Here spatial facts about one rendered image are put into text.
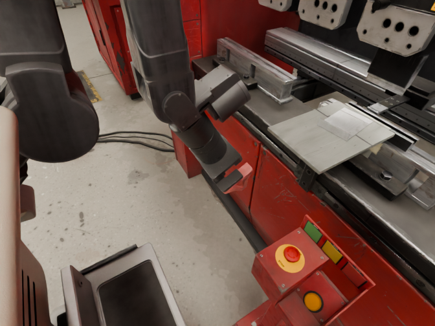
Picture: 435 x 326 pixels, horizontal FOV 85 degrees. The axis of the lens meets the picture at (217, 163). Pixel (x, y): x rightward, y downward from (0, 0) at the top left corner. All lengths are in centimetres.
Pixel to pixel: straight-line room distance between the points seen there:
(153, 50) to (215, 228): 138
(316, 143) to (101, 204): 153
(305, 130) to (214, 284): 103
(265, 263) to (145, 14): 57
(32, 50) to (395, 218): 73
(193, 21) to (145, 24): 101
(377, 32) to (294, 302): 66
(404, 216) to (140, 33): 68
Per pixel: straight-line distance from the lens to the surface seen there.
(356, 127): 72
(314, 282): 72
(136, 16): 28
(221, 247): 152
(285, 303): 71
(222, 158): 43
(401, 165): 76
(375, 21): 70
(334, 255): 68
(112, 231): 170
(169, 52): 29
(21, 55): 27
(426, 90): 93
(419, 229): 74
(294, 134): 63
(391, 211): 74
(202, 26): 131
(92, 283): 39
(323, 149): 61
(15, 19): 26
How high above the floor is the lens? 138
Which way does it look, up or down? 46 degrees down
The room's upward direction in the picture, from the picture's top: straight up
